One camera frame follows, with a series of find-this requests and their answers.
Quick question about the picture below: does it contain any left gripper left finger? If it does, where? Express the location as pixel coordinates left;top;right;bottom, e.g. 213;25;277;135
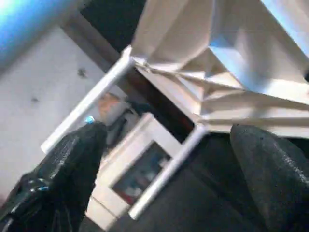
0;122;109;232

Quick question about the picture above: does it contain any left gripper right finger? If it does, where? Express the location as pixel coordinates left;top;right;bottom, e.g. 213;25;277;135
230;124;309;232

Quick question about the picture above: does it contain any white plastic table top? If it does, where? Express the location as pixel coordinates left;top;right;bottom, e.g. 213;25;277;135
124;0;309;141

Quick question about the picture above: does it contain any red bottle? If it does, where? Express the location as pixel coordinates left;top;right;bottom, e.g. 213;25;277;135
122;188;136;203

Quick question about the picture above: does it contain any white sideboard with glass doors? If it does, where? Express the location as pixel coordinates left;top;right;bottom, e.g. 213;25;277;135
86;113;186;225

